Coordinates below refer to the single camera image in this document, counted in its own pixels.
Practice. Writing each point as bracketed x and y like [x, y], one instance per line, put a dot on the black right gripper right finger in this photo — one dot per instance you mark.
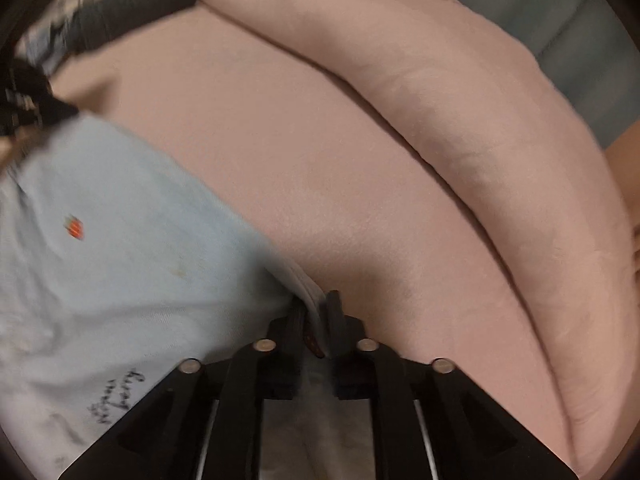
[430, 421]

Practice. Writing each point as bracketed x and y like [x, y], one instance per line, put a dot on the dark grey garment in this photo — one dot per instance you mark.
[96, 24]

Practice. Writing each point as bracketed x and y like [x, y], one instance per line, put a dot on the light blue denim pants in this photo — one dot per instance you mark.
[116, 265]

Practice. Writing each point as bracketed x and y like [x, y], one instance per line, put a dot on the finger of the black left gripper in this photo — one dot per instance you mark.
[27, 99]

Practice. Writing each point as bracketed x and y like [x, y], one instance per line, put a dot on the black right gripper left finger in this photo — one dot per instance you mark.
[203, 420]

